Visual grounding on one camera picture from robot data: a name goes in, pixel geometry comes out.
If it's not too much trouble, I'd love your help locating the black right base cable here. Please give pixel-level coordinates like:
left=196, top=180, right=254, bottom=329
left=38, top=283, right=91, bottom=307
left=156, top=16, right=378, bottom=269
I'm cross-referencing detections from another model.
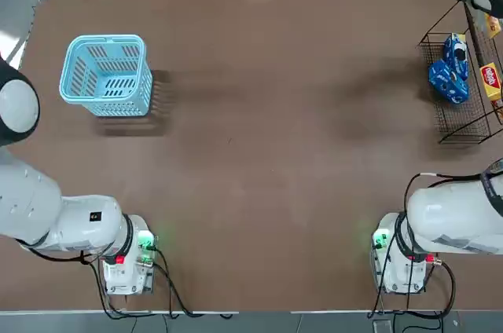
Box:
left=367, top=260, right=457, bottom=320

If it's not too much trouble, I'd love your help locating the blue oreo cookie box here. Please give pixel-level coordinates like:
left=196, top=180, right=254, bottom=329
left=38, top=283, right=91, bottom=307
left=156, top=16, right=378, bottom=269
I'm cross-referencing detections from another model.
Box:
left=428, top=60, right=471, bottom=105
left=443, top=32, right=470, bottom=79

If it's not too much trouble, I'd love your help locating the black wire shelf rack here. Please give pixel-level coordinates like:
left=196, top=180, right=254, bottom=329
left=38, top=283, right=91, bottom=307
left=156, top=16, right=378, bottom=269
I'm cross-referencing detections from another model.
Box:
left=416, top=0, right=503, bottom=145

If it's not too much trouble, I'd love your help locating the light blue plastic basket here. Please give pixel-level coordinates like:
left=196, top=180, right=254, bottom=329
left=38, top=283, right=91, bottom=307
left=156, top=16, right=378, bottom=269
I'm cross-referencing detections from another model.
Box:
left=58, top=34, right=154, bottom=118

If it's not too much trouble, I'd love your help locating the black left base cable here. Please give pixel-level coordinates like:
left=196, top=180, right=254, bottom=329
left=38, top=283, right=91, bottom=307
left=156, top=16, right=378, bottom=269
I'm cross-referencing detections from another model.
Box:
left=151, top=246, right=205, bottom=317

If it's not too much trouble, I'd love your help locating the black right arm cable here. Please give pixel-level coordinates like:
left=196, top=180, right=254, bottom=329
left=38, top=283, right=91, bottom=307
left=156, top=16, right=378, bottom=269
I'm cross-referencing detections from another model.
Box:
left=402, top=170, right=488, bottom=232

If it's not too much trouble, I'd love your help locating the black base cable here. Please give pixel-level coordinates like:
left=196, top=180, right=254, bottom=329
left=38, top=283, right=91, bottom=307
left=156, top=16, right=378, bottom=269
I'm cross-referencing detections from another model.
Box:
left=367, top=260, right=457, bottom=320
left=151, top=246, right=205, bottom=317

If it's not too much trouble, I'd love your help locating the yellow nabati wafer box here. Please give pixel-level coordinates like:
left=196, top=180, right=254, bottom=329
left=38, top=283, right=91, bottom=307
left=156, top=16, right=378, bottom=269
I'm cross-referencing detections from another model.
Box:
left=478, top=61, right=503, bottom=101

